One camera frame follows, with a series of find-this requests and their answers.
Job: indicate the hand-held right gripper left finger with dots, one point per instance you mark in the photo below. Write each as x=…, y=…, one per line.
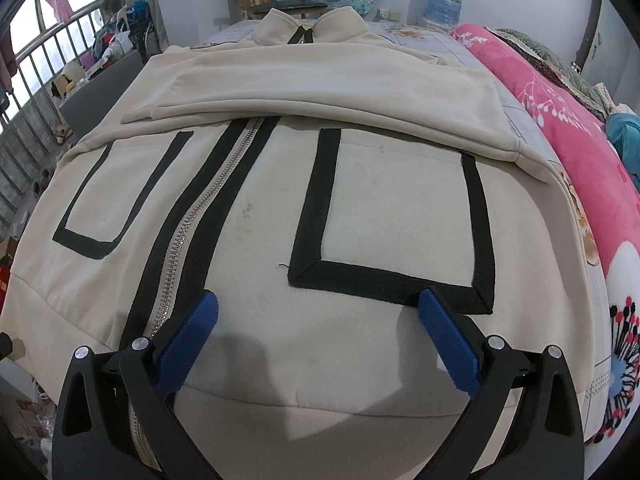
x=187, y=345

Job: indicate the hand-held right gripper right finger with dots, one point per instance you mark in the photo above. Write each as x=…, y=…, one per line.
x=450, y=345

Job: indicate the cream zip jacket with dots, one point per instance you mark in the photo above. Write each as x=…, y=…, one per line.
x=325, y=360

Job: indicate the dark hanging clothes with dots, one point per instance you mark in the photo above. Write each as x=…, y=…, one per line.
x=6, y=60

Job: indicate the pink floral blanket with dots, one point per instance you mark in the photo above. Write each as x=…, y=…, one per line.
x=575, y=160

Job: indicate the blue floral cloth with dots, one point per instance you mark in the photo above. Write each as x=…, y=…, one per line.
x=625, y=145

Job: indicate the metal railing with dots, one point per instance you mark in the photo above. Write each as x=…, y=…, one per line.
x=25, y=110

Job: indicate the grey patterned pillow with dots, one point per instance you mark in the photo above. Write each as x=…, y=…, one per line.
x=555, y=67

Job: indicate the blue water bottle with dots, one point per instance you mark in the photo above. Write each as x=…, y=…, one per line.
x=445, y=2

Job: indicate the wall socket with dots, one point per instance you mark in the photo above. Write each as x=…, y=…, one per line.
x=387, y=15

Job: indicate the door with brown frame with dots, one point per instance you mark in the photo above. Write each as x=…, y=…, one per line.
x=590, y=30

